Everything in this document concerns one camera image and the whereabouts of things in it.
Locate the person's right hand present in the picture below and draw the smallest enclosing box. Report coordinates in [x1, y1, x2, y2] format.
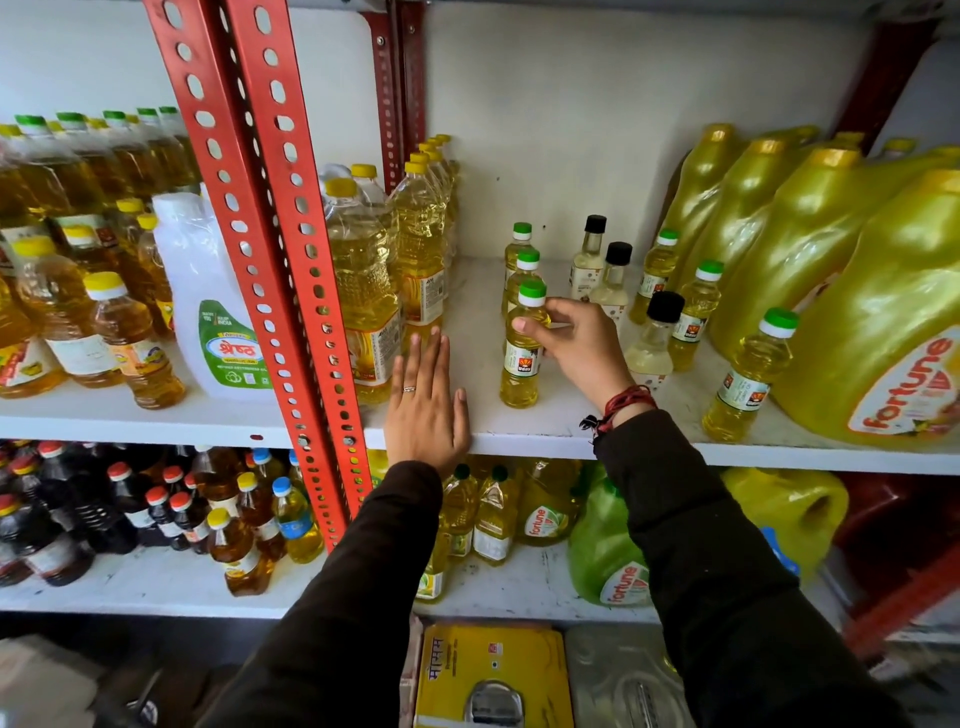
[511, 297, 648, 411]

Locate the person's left hand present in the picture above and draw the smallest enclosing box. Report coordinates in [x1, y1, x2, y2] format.
[384, 327, 472, 477]

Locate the small green-capped oil bottle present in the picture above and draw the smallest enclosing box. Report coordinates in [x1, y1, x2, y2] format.
[667, 260, 725, 373]
[630, 228, 681, 326]
[500, 279, 553, 410]
[502, 222, 535, 288]
[504, 249, 543, 318]
[702, 307, 801, 444]

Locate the person's left forearm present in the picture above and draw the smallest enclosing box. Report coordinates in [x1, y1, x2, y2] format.
[198, 461, 445, 728]

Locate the person's right forearm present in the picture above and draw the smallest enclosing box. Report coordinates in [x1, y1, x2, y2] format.
[592, 410, 912, 728]

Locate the white shelf board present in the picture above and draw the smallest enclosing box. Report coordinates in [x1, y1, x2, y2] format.
[360, 257, 960, 478]
[0, 547, 333, 622]
[412, 540, 849, 627]
[0, 351, 295, 451]

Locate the small black-capped clear bottle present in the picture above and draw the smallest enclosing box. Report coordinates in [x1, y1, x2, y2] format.
[570, 215, 608, 303]
[592, 241, 634, 325]
[624, 291, 686, 393]

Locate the row of tall pale oil bottles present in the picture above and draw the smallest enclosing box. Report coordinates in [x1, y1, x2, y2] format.
[318, 133, 461, 407]

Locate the dark-green-capped pale oil bottle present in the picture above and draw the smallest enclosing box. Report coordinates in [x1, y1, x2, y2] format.
[473, 465, 521, 566]
[442, 464, 481, 561]

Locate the clear yellow oil jug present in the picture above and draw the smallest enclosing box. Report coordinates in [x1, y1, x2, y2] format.
[516, 459, 587, 548]

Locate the blue-capped yellow oil bottle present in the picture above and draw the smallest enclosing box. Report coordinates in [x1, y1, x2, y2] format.
[251, 448, 288, 489]
[271, 477, 326, 565]

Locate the pale oil bottle green label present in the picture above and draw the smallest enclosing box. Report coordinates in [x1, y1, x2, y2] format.
[415, 525, 452, 604]

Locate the green oil jug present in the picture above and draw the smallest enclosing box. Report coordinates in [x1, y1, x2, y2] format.
[567, 464, 653, 608]

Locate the yellow-capped amber oil bottle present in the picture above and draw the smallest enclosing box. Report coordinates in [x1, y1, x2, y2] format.
[236, 472, 287, 562]
[206, 508, 276, 598]

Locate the white jug with green label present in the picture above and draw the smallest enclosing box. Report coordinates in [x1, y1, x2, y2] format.
[152, 192, 276, 403]

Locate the yellow oil tin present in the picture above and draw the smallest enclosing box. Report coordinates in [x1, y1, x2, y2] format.
[413, 622, 576, 728]

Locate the silver oil tin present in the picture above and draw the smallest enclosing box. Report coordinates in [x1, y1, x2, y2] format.
[564, 626, 696, 728]

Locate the opaque yellow oil jug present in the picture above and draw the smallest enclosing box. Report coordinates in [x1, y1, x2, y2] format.
[721, 468, 851, 583]

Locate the row of large yellow jugs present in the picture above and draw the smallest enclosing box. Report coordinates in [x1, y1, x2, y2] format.
[656, 123, 960, 451]

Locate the group of yellow-capped amber bottles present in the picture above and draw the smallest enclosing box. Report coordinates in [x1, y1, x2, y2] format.
[0, 197, 188, 411]

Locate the group of dark red-capped bottles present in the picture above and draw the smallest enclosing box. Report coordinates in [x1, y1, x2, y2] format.
[0, 441, 220, 588]

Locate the group of green-capped amber bottles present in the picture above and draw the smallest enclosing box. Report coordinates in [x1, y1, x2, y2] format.
[0, 106, 202, 249]

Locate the red shelf beam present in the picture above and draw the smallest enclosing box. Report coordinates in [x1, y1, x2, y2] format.
[843, 558, 960, 661]

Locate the cardboard box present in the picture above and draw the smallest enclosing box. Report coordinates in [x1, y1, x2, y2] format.
[0, 633, 163, 728]

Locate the red thread wrist bracelet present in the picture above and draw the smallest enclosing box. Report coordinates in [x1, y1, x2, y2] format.
[579, 385, 659, 441]

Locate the red slotted shelf post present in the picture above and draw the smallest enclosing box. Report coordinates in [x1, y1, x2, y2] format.
[223, 0, 375, 526]
[142, 0, 351, 553]
[396, 0, 429, 160]
[361, 11, 404, 193]

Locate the dark red shelf post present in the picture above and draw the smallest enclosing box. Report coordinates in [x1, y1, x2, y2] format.
[832, 18, 943, 153]

